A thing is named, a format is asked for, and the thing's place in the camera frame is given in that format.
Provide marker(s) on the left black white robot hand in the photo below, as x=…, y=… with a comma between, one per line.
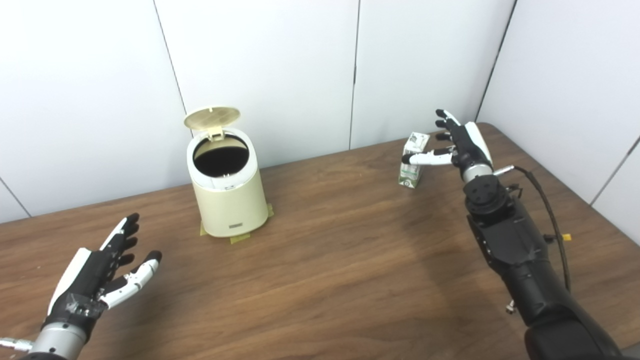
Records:
x=87, y=280

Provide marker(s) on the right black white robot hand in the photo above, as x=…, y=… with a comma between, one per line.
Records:
x=470, y=145

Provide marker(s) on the white green milk carton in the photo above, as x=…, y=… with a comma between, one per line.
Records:
x=410, y=175

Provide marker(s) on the cream round bin lid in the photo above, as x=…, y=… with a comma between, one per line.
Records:
x=212, y=117

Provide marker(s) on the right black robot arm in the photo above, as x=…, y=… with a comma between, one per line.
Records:
x=515, y=250

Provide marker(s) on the cream round trash bin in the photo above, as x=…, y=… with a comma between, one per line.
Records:
x=230, y=205

